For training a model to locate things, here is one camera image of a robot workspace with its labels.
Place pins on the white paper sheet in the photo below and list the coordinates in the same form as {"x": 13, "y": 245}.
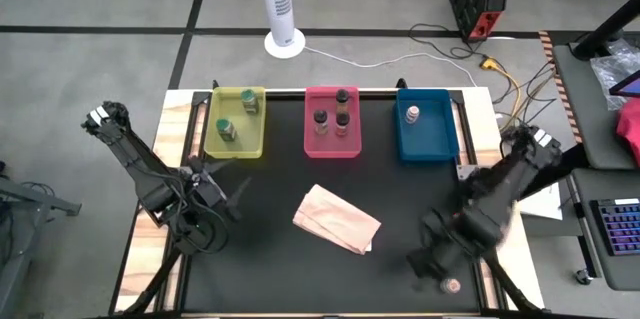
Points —
{"x": 545, "y": 204}

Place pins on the black desk post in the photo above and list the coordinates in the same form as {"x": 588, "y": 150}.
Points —
{"x": 607, "y": 24}

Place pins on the folded peach cloth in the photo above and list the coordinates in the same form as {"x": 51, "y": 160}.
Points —
{"x": 335, "y": 219}

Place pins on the black frame strut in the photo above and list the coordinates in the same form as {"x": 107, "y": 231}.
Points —
{"x": 510, "y": 284}
{"x": 150, "y": 284}

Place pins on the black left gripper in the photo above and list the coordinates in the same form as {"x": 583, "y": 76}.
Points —
{"x": 207, "y": 194}

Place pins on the black-lid spice jar yellow label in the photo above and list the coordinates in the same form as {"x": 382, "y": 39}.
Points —
{"x": 320, "y": 123}

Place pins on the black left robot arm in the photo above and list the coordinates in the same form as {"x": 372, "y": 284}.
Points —
{"x": 135, "y": 164}

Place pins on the red and black toolbox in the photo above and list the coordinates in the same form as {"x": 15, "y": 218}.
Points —
{"x": 475, "y": 4}

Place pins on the monitor with lit screen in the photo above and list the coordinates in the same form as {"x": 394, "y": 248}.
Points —
{"x": 627, "y": 86}

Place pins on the pink plastic bin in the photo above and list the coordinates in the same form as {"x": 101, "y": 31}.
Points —
{"x": 330, "y": 146}

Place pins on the blue plastic bin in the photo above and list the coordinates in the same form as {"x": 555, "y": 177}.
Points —
{"x": 430, "y": 139}

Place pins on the grey metal stand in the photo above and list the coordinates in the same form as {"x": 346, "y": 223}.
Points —
{"x": 30, "y": 199}

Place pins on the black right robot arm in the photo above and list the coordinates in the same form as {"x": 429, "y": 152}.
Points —
{"x": 525, "y": 159}

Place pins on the white mounting bracket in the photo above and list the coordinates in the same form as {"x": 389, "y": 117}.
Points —
{"x": 464, "y": 171}

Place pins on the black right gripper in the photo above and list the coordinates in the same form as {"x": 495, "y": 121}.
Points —
{"x": 475, "y": 231}

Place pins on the grey desk with keyboard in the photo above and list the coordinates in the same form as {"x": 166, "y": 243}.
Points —
{"x": 615, "y": 274}

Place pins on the green-lid herb jar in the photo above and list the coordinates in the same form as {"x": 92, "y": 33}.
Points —
{"x": 249, "y": 101}
{"x": 226, "y": 130}

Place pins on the yellow plastic bin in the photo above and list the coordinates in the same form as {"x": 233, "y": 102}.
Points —
{"x": 245, "y": 134}

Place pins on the white-lid pink salt jar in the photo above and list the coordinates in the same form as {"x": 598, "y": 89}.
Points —
{"x": 411, "y": 115}
{"x": 451, "y": 286}

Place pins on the pink cloth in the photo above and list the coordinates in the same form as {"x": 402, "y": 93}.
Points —
{"x": 631, "y": 134}

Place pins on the black-lid spice jar red contents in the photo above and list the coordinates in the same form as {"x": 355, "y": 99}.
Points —
{"x": 342, "y": 126}

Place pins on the black backlit keyboard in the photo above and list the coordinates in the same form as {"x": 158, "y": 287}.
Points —
{"x": 620, "y": 226}

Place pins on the clear plastic bag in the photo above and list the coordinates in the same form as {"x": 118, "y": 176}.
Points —
{"x": 615, "y": 66}

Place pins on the white cloth label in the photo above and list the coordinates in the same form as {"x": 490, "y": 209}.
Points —
{"x": 369, "y": 246}

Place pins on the black-lid spice jar brown contents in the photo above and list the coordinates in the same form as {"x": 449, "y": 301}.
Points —
{"x": 342, "y": 101}

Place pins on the grey desk with cloth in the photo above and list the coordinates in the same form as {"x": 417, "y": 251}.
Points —
{"x": 590, "y": 129}

